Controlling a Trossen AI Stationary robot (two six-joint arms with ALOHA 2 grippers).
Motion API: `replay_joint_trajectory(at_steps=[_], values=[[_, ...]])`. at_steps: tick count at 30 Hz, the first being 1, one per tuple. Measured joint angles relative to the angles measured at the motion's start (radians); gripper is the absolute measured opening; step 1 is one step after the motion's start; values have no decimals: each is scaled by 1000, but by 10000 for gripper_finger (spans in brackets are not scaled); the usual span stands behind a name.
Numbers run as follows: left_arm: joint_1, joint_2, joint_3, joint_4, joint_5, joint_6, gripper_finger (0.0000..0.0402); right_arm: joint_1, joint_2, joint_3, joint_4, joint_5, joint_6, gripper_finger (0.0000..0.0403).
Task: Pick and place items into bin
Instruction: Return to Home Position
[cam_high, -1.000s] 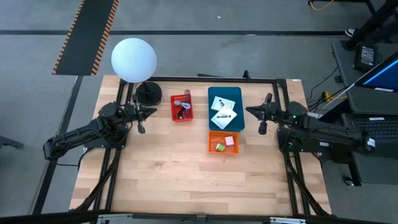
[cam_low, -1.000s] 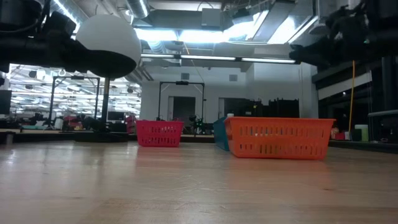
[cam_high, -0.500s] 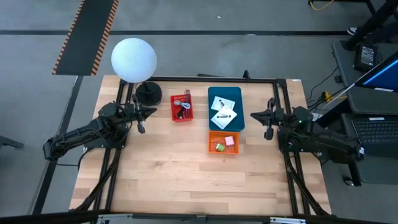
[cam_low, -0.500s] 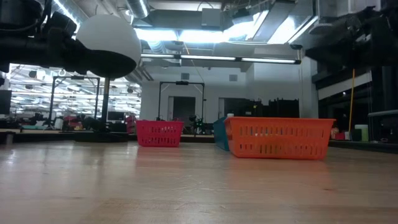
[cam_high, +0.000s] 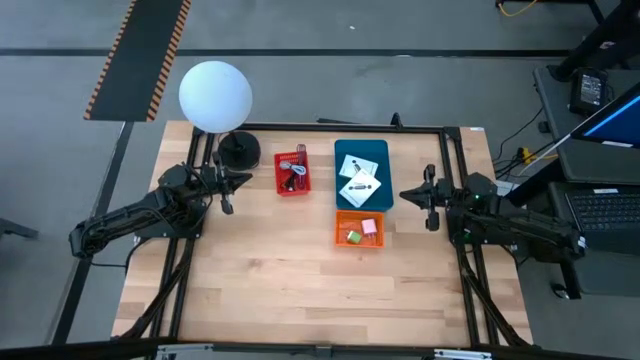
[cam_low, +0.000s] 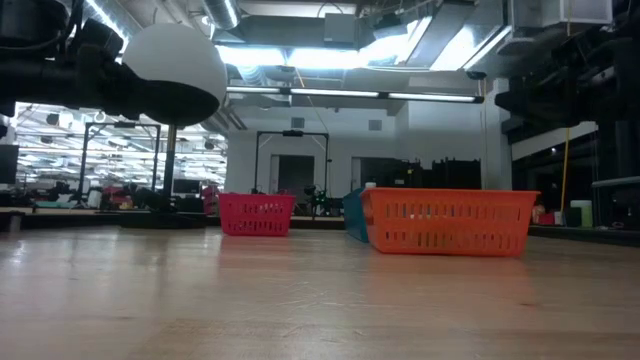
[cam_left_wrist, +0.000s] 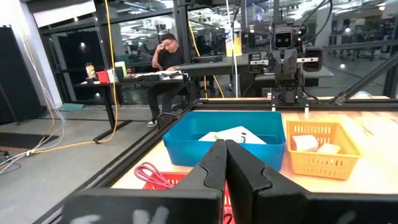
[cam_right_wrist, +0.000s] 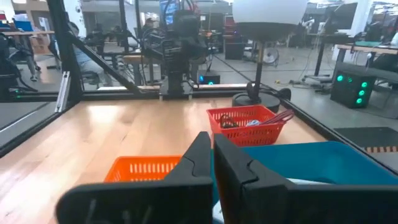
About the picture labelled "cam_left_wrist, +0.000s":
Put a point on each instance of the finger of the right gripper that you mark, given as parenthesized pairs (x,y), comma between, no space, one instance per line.
(291,63)
(277,65)

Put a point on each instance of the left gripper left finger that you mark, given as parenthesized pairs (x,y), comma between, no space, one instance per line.
(211,174)

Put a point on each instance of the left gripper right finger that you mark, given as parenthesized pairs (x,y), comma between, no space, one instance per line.
(248,186)

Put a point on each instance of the white box product picture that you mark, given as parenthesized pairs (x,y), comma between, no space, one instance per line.
(248,138)

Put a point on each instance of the small white pink box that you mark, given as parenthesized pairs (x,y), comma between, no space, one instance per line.
(306,143)

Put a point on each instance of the blue plastic bin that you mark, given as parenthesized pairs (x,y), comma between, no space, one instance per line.
(186,149)

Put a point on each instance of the red plastic basket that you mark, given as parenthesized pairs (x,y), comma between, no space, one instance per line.
(178,177)

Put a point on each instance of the yellow white spray container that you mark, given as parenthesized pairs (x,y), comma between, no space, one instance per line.
(234,43)

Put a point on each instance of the grey background table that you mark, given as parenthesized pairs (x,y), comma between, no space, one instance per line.
(217,67)

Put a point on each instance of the orange plastic basket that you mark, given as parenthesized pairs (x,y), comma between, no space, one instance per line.
(323,168)

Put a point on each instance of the person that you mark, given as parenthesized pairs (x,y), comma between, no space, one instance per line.
(169,59)

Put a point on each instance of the papers on desk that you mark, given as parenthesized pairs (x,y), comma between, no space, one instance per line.
(161,74)

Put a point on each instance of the black background desk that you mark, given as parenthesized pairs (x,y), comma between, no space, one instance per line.
(107,99)

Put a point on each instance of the green white container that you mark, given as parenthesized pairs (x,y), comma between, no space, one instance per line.
(121,67)

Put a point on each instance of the red container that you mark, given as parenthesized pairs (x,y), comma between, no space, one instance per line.
(102,77)

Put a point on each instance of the green floor mat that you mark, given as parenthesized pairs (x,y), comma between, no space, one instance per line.
(71,107)

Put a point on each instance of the brown jar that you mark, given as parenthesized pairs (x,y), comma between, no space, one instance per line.
(90,71)

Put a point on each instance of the black floor mat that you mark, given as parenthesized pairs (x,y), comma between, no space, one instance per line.
(25,140)

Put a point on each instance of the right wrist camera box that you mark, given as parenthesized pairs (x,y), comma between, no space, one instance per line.
(283,39)

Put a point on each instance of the black clamp mount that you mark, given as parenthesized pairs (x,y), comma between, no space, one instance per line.
(166,119)

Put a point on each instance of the black wall panel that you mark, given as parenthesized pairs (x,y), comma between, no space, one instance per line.
(15,77)

